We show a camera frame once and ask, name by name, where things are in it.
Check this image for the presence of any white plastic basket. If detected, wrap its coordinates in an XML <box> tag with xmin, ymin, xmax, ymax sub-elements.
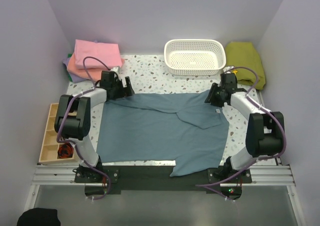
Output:
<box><xmin>163</xmin><ymin>39</ymin><xmax>227</xmax><ymax>76</ymax></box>

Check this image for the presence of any salmon folded t shirt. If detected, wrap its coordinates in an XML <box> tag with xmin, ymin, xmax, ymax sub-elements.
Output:
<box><xmin>67</xmin><ymin>53</ymin><xmax>124</xmax><ymax>81</ymax></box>

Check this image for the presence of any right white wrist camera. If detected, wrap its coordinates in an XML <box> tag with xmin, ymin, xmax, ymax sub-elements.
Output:
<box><xmin>223</xmin><ymin>66</ymin><xmax>238</xmax><ymax>74</ymax></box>

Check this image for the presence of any olive green t shirt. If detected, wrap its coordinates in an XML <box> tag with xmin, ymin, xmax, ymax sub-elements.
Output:
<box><xmin>225</xmin><ymin>42</ymin><xmax>266</xmax><ymax>90</ymax></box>

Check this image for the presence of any wooden compartment tray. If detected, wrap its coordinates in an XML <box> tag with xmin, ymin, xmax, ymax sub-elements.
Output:
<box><xmin>38</xmin><ymin>103</ymin><xmax>79</xmax><ymax>165</ymax></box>

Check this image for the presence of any orange coiled cable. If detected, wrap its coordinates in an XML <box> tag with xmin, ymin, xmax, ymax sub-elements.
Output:
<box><xmin>57</xmin><ymin>143</ymin><xmax>75</xmax><ymax>159</ymax></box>

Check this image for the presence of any green folded t shirt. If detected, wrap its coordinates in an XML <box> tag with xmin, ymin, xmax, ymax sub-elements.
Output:
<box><xmin>65</xmin><ymin>54</ymin><xmax>73</xmax><ymax>82</ymax></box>

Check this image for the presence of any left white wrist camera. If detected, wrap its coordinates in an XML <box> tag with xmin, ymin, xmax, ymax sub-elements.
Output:
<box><xmin>110</xmin><ymin>66</ymin><xmax>121</xmax><ymax>74</ymax></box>

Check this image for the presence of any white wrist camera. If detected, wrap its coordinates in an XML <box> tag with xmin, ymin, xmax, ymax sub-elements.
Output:
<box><xmin>110</xmin><ymin>66</ymin><xmax>121</xmax><ymax>74</ymax></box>
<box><xmin>223</xmin><ymin>66</ymin><xmax>238</xmax><ymax>74</ymax></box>

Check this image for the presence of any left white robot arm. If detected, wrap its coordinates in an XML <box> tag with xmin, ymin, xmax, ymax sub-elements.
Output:
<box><xmin>54</xmin><ymin>71</ymin><xmax>135</xmax><ymax>182</ymax></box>

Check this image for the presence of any lilac folded t shirt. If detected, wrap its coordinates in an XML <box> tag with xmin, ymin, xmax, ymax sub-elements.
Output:
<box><xmin>63</xmin><ymin>59</ymin><xmax>88</xmax><ymax>83</ymax></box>

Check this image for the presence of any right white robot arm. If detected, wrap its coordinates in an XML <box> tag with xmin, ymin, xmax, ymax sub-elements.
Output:
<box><xmin>205</xmin><ymin>73</ymin><xmax>287</xmax><ymax>182</ymax></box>

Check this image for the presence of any black object bottom left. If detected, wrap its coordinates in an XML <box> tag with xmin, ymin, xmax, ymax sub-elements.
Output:
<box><xmin>17</xmin><ymin>207</ymin><xmax>61</xmax><ymax>226</ymax></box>

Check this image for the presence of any blue t shirt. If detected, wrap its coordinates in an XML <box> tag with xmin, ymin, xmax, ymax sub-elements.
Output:
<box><xmin>96</xmin><ymin>92</ymin><xmax>229</xmax><ymax>177</ymax></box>

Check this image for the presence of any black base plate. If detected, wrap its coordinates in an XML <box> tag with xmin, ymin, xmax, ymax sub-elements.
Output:
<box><xmin>74</xmin><ymin>164</ymin><xmax>253</xmax><ymax>196</ymax></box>

